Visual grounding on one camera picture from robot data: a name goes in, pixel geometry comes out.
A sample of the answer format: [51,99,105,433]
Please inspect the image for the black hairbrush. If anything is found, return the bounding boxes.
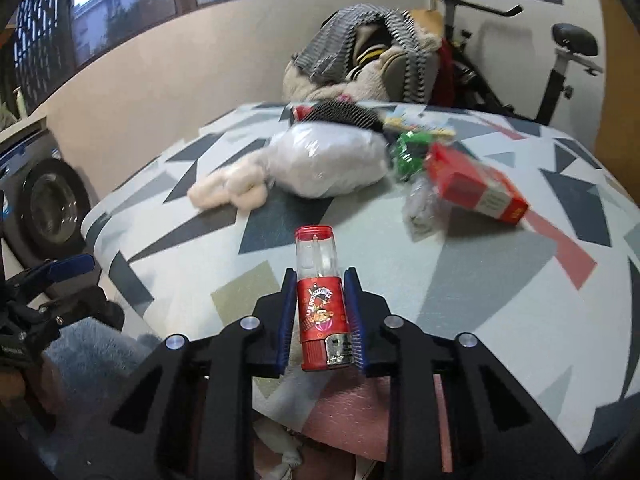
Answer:
[292,100,387,134]

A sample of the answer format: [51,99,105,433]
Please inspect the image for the dark lattice window grille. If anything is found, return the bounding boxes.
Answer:
[12,0,72,111]

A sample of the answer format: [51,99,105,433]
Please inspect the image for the white plastic bag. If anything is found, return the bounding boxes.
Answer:
[267,122,391,199]

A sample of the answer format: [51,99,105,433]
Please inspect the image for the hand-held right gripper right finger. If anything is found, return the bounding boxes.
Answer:
[344,268,571,480]

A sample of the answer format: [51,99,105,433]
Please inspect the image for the yellow printed packet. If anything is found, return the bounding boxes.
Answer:
[382,112,457,139]

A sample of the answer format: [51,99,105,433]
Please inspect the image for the geometric patterned tablecloth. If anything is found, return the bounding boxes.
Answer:
[82,101,640,457]

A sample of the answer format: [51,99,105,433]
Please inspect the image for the red labelled clear bottle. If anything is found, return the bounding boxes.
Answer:
[295,226,353,372]

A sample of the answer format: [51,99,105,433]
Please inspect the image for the clear plastic wrapper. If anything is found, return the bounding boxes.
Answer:
[402,175,452,242]

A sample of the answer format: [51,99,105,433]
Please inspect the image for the dark front-load washing machine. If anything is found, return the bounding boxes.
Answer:
[0,115,94,281]

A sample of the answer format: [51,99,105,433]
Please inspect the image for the light fluffy robe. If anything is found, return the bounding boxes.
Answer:
[42,319,168,466]

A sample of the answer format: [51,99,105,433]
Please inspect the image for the black exercise bike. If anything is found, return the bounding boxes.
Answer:
[407,0,604,127]

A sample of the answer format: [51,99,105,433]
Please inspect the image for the striped grey white garment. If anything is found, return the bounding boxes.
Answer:
[292,4,442,104]

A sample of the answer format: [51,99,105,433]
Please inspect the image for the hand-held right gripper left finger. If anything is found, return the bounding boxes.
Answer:
[75,268,299,480]

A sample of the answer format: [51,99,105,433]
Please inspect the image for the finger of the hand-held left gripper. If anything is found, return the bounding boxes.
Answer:
[7,254,99,291]

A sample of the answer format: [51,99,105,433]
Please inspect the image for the cream fleece clothes pile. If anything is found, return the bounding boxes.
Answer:
[282,10,457,109]

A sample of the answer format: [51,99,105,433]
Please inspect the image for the white crumpled tissue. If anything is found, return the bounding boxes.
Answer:
[252,407,307,480]

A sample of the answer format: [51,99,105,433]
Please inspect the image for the brown round bin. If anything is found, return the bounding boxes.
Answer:
[300,376,453,480]

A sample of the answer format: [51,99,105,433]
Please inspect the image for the window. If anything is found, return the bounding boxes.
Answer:
[70,0,563,68]

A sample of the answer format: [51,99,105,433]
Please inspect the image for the cream fluffy cloth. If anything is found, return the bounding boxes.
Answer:
[187,152,274,211]

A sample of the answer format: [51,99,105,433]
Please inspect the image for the red cardboard box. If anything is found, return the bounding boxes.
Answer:
[425,142,530,226]

